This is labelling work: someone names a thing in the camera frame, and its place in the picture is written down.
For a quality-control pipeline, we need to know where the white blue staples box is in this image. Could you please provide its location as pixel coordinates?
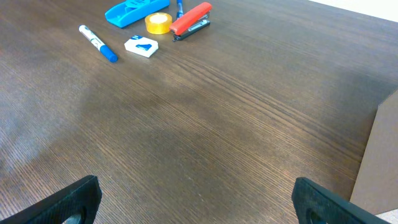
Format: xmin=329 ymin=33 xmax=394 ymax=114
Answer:
xmin=124 ymin=35 xmax=159 ymax=58

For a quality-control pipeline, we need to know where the blue tape dispenser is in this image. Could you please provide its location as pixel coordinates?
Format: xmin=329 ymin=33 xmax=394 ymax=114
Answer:
xmin=105 ymin=0 xmax=170 ymax=28

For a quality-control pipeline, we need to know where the open cardboard box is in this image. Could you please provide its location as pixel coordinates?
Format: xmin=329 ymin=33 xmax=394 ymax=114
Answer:
xmin=350 ymin=91 xmax=397 ymax=215

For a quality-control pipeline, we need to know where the blue ballpoint pen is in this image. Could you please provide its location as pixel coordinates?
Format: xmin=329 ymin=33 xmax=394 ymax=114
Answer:
xmin=177 ymin=0 xmax=184 ymax=19

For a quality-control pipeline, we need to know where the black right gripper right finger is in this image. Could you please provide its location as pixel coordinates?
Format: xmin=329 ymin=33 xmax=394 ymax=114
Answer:
xmin=292 ymin=177 xmax=388 ymax=224

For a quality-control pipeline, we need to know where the white blue whiteboard marker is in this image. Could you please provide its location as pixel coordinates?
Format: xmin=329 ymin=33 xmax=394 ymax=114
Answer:
xmin=78 ymin=25 xmax=118 ymax=63

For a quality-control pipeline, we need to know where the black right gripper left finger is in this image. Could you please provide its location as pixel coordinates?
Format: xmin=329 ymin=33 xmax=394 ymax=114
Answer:
xmin=1 ymin=175 xmax=102 ymax=224

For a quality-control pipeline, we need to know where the red black stapler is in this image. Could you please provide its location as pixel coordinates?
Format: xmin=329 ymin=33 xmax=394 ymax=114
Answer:
xmin=170 ymin=2 xmax=213 ymax=42

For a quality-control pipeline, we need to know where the yellow tape roll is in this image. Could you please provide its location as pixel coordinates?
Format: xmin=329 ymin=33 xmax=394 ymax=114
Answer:
xmin=145 ymin=12 xmax=172 ymax=35

